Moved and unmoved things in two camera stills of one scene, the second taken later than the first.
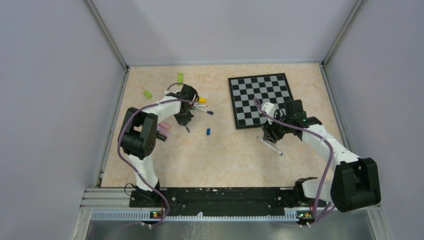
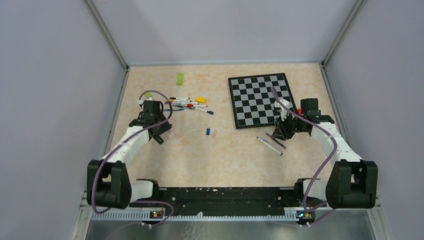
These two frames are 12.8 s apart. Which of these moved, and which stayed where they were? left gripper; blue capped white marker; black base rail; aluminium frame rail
Moved: left gripper
Stayed: aluminium frame rail; black base rail; blue capped white marker
